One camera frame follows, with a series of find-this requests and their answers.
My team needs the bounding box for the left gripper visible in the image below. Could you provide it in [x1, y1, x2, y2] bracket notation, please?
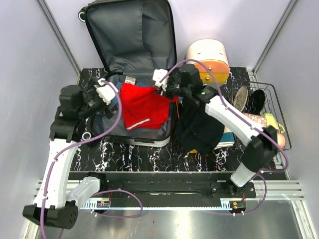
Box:
[78, 77, 121, 120]

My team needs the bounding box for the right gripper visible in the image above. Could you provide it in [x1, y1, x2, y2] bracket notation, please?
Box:
[154, 78, 191, 101]

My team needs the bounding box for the blue cloth garment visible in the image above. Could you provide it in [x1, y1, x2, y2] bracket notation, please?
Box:
[111, 82, 147, 106]

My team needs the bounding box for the red cloth garment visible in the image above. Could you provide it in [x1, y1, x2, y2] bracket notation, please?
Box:
[120, 83, 179, 131]

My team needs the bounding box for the dark navy garment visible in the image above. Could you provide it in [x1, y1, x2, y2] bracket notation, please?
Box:
[175, 98, 225, 155]

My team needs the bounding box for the white black space suitcase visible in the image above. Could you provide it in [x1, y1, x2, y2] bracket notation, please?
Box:
[78, 0, 176, 147]

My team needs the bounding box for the teal cream cartoon towel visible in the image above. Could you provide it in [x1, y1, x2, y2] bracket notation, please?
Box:
[215, 127, 235, 149]

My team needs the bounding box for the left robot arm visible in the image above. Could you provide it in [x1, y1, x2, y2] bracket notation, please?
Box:
[22, 79, 119, 230]

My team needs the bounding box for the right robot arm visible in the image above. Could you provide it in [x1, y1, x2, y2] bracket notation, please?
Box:
[155, 64, 281, 198]

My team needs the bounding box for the white orange drawer cabinet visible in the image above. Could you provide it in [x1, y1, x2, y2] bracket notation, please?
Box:
[186, 39, 230, 86]

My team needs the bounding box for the black marble mat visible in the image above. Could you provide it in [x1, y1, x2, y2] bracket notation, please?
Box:
[69, 66, 277, 173]

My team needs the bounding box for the speckled brown plate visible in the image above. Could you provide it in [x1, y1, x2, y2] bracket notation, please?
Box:
[233, 86, 248, 112]

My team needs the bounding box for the pink patterned mug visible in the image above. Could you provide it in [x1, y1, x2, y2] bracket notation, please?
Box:
[244, 113, 268, 127]

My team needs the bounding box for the yellow green mug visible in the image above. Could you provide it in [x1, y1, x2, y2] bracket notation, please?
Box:
[262, 113, 285, 133]

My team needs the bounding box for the plain pink mug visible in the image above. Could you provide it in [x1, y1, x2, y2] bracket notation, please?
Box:
[277, 133, 286, 148]

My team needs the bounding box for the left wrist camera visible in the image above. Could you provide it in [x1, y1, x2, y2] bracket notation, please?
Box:
[94, 78, 118, 105]

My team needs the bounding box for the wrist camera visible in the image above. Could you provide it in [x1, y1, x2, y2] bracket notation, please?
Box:
[152, 69, 168, 91]
[94, 78, 118, 105]

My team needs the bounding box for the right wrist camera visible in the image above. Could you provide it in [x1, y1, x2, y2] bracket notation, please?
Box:
[152, 69, 168, 91]

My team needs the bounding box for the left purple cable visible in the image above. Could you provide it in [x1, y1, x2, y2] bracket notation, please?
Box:
[39, 79, 144, 239]

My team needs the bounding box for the purple cable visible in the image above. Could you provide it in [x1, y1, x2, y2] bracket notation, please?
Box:
[39, 79, 144, 239]
[159, 59, 290, 215]

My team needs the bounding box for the black wire dish rack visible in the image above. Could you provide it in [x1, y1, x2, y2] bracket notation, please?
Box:
[227, 79, 292, 150]

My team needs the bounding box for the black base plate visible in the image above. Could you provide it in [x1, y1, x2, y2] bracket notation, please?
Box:
[82, 172, 256, 210]

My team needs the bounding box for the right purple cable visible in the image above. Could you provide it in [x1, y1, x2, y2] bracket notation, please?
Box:
[159, 59, 290, 215]

